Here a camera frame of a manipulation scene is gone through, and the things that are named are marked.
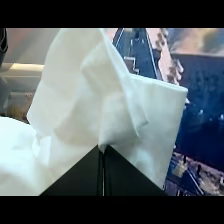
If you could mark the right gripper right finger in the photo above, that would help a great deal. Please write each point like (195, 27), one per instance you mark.
(128, 178)

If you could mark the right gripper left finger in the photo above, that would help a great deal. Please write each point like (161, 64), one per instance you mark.
(80, 180)

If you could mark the white shirt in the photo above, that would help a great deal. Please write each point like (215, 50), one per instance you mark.
(96, 100)

